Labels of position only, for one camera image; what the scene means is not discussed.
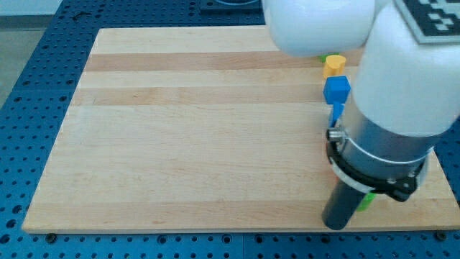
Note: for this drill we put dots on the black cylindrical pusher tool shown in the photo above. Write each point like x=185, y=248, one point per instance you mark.
x=341, y=205

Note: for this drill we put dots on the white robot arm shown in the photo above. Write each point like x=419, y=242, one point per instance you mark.
x=404, y=98

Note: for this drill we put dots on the green circle block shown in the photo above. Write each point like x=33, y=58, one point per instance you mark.
x=366, y=201

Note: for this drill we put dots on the blue cube block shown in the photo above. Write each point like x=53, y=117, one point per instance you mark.
x=336, y=89

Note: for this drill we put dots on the green block at top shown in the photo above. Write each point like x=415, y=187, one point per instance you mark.
x=323, y=57

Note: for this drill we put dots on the wooden board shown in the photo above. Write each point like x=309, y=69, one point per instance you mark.
x=188, y=129

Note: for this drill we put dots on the black white fiducial tag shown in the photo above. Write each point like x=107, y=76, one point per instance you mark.
x=431, y=21

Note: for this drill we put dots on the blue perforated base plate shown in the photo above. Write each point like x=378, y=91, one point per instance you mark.
x=33, y=112

